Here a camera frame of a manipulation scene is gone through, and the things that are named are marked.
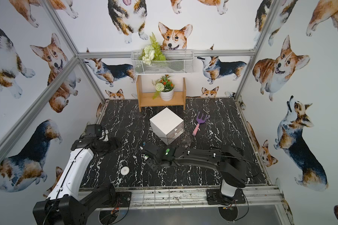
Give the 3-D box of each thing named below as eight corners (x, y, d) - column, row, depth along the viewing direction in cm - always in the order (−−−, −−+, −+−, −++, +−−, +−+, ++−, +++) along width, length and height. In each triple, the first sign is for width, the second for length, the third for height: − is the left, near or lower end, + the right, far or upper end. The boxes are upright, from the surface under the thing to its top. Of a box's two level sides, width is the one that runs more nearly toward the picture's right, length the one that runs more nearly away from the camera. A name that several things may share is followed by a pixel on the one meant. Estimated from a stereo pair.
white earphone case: (120, 175, 84) (119, 174, 82) (122, 167, 87) (121, 166, 86) (128, 175, 84) (127, 174, 82) (130, 167, 87) (129, 166, 86)
